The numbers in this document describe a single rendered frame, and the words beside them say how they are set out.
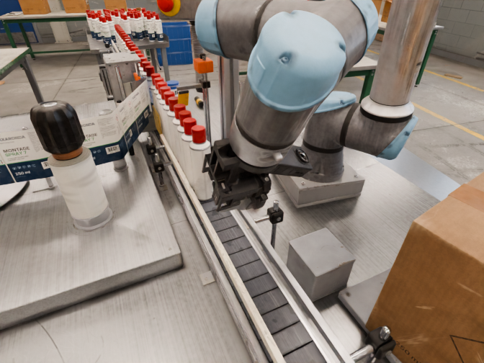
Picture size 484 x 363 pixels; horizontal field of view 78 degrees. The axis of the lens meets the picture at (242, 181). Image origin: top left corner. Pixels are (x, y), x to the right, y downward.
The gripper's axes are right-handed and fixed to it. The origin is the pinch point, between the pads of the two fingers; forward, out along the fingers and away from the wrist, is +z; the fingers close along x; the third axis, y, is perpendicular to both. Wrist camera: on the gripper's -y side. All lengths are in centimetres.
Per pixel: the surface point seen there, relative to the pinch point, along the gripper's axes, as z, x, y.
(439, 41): 254, -280, -594
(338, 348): -6.2, 26.8, -2.9
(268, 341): 1.3, 23.2, 4.1
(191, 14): -1.8, -48.6, -5.8
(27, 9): 318, -513, 100
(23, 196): 36, -31, 45
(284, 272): 0.8, 14.6, -2.9
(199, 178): 18.4, -14.7, 1.3
